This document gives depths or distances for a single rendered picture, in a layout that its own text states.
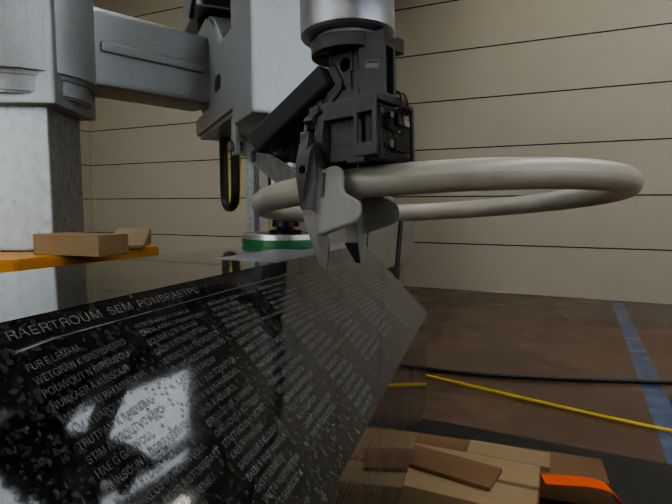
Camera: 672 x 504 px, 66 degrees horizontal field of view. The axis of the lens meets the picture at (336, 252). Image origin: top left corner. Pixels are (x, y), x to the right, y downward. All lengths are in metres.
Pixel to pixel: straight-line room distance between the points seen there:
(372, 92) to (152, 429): 0.36
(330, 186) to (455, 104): 5.25
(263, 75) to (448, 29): 4.78
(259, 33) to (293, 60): 0.09
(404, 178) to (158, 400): 0.31
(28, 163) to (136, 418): 1.13
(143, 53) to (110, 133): 6.64
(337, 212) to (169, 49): 1.37
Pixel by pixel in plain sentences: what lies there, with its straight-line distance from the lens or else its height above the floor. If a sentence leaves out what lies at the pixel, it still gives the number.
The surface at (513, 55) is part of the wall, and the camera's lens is 5.71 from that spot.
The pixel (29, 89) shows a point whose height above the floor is 1.18.
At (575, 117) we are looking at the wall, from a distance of 5.54.
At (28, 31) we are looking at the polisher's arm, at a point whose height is 1.32.
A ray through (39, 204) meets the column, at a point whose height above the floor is 0.90.
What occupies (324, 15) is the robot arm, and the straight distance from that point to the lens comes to 0.50.
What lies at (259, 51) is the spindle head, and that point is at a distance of 1.23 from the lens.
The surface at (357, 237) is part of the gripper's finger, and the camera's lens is 0.53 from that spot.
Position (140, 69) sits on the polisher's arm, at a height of 1.30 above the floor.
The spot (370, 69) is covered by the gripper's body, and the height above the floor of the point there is 1.02.
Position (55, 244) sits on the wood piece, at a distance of 1.40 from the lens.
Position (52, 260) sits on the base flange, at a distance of 1.38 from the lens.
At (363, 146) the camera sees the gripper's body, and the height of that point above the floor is 0.95.
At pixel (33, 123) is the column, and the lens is 1.55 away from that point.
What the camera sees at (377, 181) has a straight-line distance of 0.48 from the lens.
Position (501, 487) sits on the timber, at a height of 0.21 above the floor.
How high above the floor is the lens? 0.90
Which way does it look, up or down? 5 degrees down
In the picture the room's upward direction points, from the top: straight up
